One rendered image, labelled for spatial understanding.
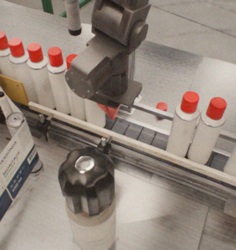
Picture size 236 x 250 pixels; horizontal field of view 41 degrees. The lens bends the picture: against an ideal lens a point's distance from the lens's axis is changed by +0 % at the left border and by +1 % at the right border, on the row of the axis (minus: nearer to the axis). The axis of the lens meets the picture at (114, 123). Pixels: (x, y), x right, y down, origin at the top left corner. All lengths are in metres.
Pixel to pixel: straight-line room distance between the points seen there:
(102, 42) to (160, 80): 0.55
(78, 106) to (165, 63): 0.42
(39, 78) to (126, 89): 0.27
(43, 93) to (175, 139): 0.36
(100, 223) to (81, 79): 0.23
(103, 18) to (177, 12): 2.50
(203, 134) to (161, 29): 2.11
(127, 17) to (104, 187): 0.24
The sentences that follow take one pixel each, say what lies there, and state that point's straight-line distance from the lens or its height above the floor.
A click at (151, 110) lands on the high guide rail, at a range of 0.78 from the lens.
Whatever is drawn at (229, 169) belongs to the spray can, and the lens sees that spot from 0.77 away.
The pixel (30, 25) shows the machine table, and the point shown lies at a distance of 1.32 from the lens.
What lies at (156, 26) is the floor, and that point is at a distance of 2.78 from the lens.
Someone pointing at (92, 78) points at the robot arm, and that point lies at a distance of 0.50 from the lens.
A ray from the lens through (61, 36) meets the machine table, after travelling 1.23.
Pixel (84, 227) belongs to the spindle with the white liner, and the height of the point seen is 1.05.
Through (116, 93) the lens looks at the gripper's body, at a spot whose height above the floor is 1.11.
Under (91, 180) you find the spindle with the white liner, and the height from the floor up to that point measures 1.18.
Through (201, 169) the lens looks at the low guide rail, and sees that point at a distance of 0.76.
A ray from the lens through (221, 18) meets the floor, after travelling 3.00.
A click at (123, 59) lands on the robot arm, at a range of 0.55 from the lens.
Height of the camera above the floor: 1.54
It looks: 51 degrees down
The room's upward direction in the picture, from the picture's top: straight up
